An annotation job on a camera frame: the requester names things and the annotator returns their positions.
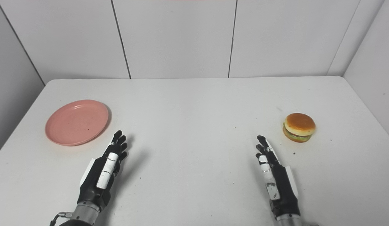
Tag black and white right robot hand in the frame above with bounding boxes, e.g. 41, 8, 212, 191
256, 135, 300, 219

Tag pink round plate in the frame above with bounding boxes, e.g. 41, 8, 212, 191
45, 100, 109, 146

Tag toy hamburger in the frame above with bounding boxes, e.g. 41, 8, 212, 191
283, 113, 316, 143

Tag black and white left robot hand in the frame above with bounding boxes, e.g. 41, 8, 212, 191
77, 130, 128, 212

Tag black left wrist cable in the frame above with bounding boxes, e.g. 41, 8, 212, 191
52, 212, 74, 226

